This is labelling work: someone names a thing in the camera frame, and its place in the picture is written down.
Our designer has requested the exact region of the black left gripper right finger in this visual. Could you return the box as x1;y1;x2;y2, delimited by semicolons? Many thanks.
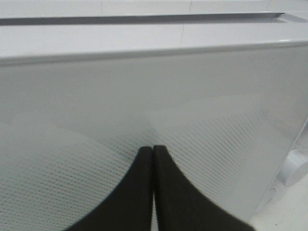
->
153;145;254;231

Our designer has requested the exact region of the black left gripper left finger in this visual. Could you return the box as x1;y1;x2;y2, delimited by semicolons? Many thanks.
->
68;146;153;231

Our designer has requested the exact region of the white microwave oven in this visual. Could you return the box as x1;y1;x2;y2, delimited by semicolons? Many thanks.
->
0;0;308;231

